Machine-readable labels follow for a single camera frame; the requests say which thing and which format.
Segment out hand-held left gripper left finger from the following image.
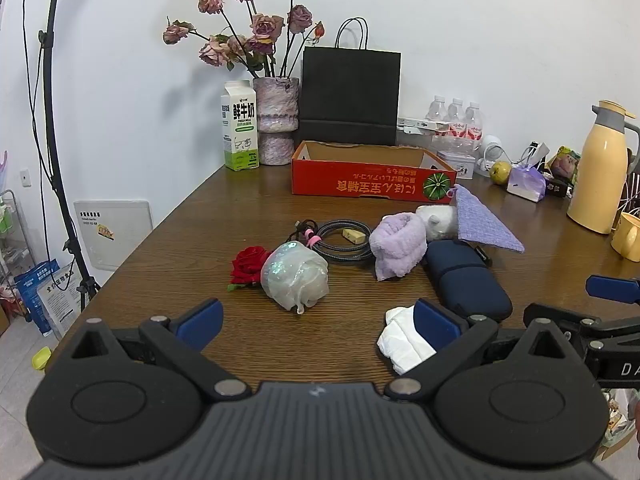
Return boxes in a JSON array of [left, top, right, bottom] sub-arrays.
[[70, 298, 252, 402]]

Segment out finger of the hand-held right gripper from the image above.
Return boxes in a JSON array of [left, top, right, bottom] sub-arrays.
[[523, 303, 640, 350], [586, 275, 640, 305]]

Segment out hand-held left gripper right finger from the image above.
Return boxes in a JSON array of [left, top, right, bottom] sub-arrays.
[[384, 298, 581, 402]]

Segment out white cloth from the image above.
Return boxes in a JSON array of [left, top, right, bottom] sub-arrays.
[[376, 305, 438, 376]]

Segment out navy zipper case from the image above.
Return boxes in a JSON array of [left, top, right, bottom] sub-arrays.
[[422, 239, 513, 323]]

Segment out red artificial rose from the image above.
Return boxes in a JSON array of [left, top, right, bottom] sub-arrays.
[[227, 246, 275, 292]]

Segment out purple fluffy towel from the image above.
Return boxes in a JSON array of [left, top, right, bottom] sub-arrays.
[[369, 212, 429, 282]]

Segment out white and yellow plush toy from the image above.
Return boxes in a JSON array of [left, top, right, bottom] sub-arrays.
[[416, 203, 458, 241]]

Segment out braided charging cable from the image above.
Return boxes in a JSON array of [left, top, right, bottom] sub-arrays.
[[287, 219, 376, 264]]

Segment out red cardboard box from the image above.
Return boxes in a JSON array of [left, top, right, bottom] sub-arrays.
[[291, 141, 458, 202]]

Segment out yellow mug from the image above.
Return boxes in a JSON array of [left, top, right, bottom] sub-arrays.
[[611, 211, 640, 261]]

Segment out purple knitted cloth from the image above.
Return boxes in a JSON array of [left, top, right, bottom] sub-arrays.
[[452, 183, 525, 253]]

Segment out yellow thermos jug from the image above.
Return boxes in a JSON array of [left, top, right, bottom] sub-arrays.
[[566, 100, 640, 235]]

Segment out colourful snack packet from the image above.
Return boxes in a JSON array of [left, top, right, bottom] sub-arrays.
[[547, 146, 581, 181]]

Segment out purple tissue pack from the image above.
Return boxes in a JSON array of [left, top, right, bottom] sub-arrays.
[[506, 162, 546, 203]]

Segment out white printed bag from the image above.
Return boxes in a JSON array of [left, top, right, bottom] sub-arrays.
[[37, 265, 86, 338]]

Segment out patterned tin box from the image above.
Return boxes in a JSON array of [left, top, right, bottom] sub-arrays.
[[436, 149, 476, 179]]

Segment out clear food container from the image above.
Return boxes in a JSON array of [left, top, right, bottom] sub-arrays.
[[400, 126, 438, 148]]

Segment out white green milk carton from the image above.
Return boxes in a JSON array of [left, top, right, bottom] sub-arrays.
[[220, 80, 260, 171]]

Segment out long white carton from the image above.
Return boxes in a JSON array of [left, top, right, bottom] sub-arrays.
[[397, 116, 453, 131]]

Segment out purple mottled vase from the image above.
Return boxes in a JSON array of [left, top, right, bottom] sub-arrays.
[[252, 76, 301, 166]]

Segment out black paper bag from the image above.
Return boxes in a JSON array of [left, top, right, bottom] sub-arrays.
[[298, 17, 402, 147]]

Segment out dried rose bouquet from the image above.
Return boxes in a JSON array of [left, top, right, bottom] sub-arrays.
[[162, 0, 326, 81]]

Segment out black light stand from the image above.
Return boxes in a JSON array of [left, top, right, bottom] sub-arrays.
[[37, 0, 103, 321]]

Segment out white cables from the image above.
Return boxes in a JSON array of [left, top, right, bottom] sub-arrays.
[[475, 145, 526, 176]]

